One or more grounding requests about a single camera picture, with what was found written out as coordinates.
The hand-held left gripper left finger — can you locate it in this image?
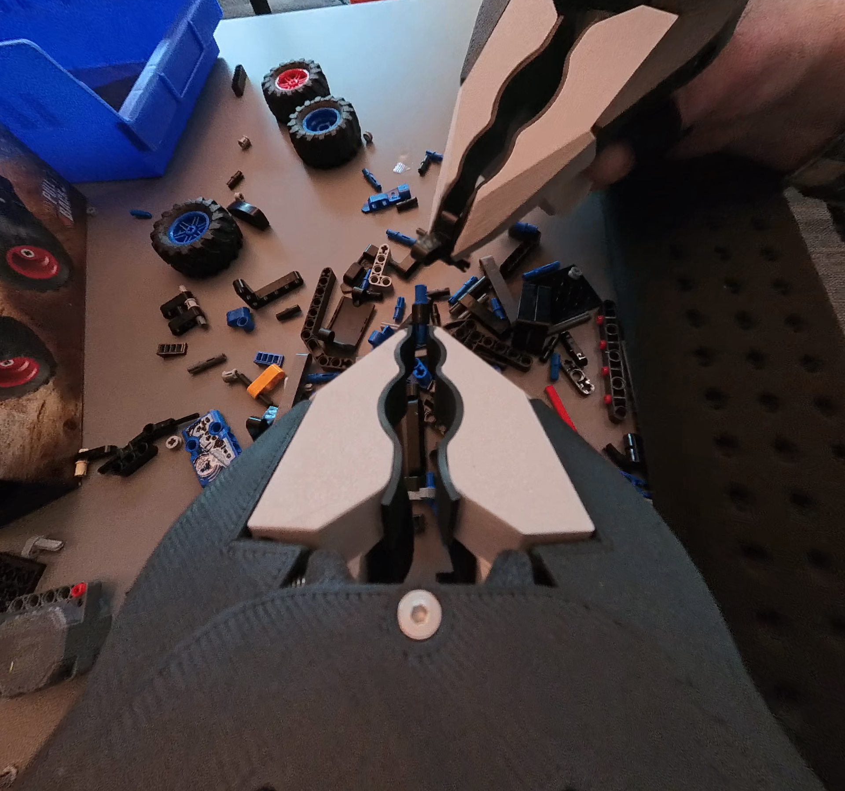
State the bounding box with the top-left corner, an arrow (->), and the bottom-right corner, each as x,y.
246,327 -> 423,583

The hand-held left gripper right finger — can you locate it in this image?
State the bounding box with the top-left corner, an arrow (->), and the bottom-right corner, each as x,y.
426,327 -> 598,583

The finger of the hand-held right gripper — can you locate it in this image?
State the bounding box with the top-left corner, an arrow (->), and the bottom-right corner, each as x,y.
455,6 -> 680,259
430,0 -> 569,245

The pile of toy building pieces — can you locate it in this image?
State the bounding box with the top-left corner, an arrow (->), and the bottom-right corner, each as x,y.
73,63 -> 654,515

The person's right forearm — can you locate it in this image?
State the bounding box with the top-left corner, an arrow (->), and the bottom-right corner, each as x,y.
790,132 -> 845,206

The grey desk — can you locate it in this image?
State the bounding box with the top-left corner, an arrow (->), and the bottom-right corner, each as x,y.
0,0 -> 661,765

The orange toy brick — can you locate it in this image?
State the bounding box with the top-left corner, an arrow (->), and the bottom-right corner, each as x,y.
246,365 -> 287,403

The blue printed toy panel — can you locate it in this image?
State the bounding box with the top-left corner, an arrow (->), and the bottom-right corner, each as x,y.
183,410 -> 242,488

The black toy wheel blue rim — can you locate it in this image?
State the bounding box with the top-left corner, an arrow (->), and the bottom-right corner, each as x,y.
150,198 -> 244,278
288,96 -> 363,169

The black toy wheel red rim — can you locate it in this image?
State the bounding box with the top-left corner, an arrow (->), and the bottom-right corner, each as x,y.
261,59 -> 331,120

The grey toy motor block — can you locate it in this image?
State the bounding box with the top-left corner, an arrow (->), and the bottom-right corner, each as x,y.
0,583 -> 114,698

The toy truck cardboard box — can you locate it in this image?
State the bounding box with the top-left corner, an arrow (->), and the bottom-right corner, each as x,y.
0,125 -> 89,488

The blue storage bin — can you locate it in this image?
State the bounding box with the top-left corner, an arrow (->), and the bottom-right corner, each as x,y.
0,0 -> 225,182

